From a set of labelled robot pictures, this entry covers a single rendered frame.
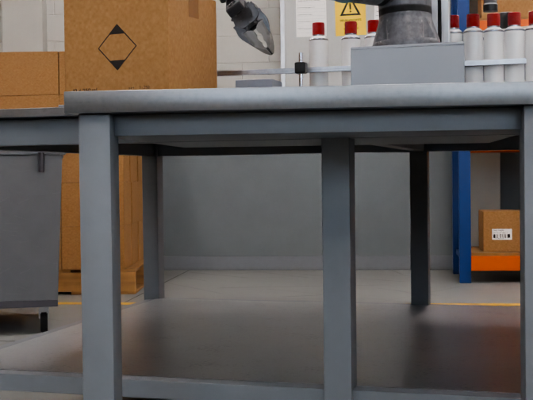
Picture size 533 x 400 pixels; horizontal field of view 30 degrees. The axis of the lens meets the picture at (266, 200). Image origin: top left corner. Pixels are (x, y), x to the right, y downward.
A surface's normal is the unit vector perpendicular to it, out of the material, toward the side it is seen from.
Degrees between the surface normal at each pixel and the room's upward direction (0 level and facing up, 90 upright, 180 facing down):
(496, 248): 90
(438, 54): 90
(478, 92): 90
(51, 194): 93
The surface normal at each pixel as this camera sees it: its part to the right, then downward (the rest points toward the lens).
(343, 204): -0.27, 0.03
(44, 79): -0.02, 0.03
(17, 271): 0.21, 0.08
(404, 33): -0.14, -0.32
